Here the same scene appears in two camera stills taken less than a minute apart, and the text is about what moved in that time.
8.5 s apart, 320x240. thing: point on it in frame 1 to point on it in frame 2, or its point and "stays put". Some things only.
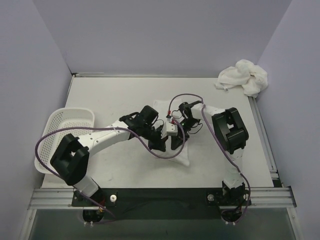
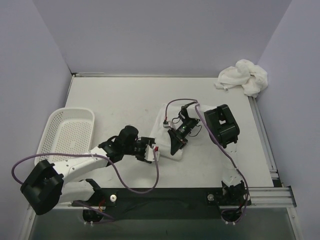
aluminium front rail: [62, 198] stays put
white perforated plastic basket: [59, 118] stays put
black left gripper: [157, 140] to [144, 152]
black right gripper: [177, 141] stays put
